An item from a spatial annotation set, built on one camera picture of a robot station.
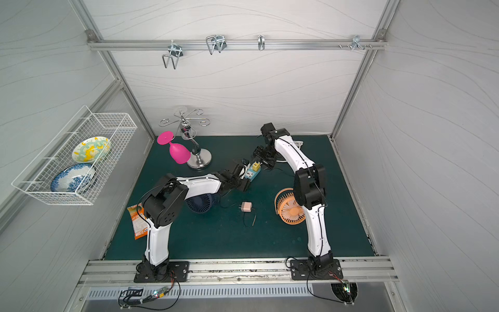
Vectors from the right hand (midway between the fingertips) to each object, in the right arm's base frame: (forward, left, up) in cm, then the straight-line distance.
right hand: (256, 161), depth 95 cm
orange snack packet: (-29, +51, -7) cm, 59 cm away
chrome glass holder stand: (+7, +33, -8) cm, 35 cm away
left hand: (-6, +5, -9) cm, 12 cm away
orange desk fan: (-24, -15, -3) cm, 28 cm away
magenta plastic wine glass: (-2, +37, +7) cm, 38 cm away
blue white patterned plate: (-27, +58, +23) cm, 68 cm away
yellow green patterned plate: (-15, +60, +24) cm, 66 cm away
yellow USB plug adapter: (0, 0, -4) cm, 4 cm away
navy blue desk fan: (-22, +23, -3) cm, 32 cm away
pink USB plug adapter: (-20, +4, -8) cm, 22 cm away
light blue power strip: (-2, +3, -8) cm, 9 cm away
